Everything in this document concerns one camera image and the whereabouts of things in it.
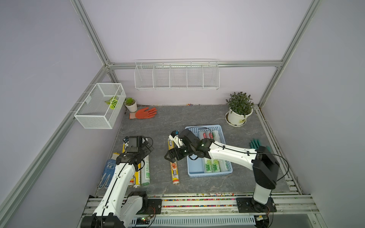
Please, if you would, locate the green grape wrap roll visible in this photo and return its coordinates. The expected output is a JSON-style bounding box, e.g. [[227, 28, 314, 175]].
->
[[141, 155, 150, 186], [198, 131, 213, 173]]

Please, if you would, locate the light blue plastic basket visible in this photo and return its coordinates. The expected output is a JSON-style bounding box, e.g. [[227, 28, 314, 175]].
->
[[184, 124, 233, 179]]

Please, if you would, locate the yellow red wrap roll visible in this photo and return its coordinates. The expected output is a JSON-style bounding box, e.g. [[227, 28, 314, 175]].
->
[[168, 139, 180, 185]]

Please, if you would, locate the white green wrap roll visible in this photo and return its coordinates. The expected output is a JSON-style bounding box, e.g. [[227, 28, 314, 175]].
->
[[206, 131, 220, 173], [213, 130, 230, 172]]

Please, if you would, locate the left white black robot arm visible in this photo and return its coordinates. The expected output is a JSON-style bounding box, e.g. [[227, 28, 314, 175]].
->
[[80, 136, 153, 228]]

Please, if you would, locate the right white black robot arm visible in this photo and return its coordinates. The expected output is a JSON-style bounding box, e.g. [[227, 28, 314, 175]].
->
[[164, 129, 280, 206]]

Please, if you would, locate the red rubber glove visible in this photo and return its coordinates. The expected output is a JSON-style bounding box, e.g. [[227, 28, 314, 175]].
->
[[129, 107, 157, 119]]

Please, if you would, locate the small potted succulent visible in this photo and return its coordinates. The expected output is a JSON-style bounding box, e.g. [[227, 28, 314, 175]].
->
[[124, 97, 138, 113]]

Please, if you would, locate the green leaf toy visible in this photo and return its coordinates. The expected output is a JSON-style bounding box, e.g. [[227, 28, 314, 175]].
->
[[105, 96, 118, 110]]

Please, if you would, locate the large potted green plant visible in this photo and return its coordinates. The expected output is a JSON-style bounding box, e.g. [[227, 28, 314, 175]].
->
[[226, 92, 254, 127]]

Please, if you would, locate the green rubber glove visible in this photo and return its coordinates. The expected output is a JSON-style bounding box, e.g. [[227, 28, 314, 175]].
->
[[250, 139, 271, 154]]

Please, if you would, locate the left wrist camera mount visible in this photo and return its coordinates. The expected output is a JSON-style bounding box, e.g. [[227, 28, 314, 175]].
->
[[169, 130, 183, 148]]

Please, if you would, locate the white mesh wall basket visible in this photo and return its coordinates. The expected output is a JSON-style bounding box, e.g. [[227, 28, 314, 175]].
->
[[74, 83, 126, 129]]

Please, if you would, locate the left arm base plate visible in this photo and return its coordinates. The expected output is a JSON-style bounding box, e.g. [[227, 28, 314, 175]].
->
[[137, 199, 162, 215]]

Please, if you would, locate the white slotted cable duct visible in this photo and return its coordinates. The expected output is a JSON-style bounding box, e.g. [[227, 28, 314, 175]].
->
[[129, 215, 256, 228]]

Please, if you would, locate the white wire wall shelf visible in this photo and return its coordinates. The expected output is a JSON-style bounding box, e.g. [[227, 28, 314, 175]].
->
[[134, 59, 220, 90]]

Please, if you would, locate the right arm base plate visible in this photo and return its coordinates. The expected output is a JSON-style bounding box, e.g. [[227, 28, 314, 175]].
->
[[236, 197, 277, 214]]

